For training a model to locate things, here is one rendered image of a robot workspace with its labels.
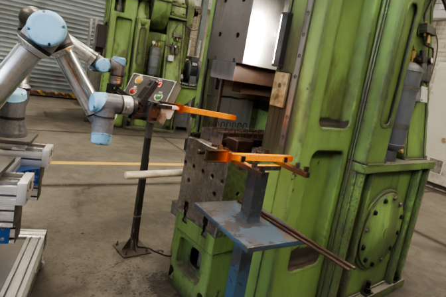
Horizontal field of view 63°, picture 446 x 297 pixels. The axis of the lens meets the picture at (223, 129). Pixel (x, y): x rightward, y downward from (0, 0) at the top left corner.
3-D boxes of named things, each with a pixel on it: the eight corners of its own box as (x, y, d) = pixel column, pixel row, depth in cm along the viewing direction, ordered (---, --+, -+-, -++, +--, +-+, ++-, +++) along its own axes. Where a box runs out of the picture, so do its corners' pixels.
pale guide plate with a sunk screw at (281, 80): (281, 107, 180) (288, 73, 178) (268, 104, 187) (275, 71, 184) (284, 108, 182) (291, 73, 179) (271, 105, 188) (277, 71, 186)
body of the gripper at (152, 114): (151, 118, 154) (124, 116, 147) (154, 99, 153) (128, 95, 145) (160, 122, 149) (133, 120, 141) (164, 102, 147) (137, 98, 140)
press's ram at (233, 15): (253, 65, 179) (269, -20, 173) (207, 58, 208) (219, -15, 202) (307, 75, 206) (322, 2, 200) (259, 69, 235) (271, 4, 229)
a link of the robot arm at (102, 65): (25, -1, 170) (116, 61, 192) (27, 0, 180) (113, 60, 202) (10, 18, 170) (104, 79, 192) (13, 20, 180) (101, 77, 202)
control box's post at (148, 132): (130, 250, 252) (152, 95, 235) (128, 248, 255) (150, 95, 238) (135, 250, 254) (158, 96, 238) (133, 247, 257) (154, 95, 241)
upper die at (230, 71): (232, 81, 191) (235, 62, 189) (210, 76, 206) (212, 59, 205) (285, 89, 218) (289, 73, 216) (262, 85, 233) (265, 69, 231)
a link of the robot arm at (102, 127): (109, 140, 147) (114, 113, 146) (111, 147, 137) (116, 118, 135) (89, 137, 144) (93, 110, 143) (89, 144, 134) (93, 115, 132)
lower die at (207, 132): (221, 146, 196) (223, 131, 195) (200, 137, 211) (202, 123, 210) (274, 147, 223) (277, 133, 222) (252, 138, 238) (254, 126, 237)
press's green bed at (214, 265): (200, 319, 196) (214, 237, 189) (164, 281, 224) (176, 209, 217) (271, 293, 231) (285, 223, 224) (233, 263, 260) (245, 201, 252)
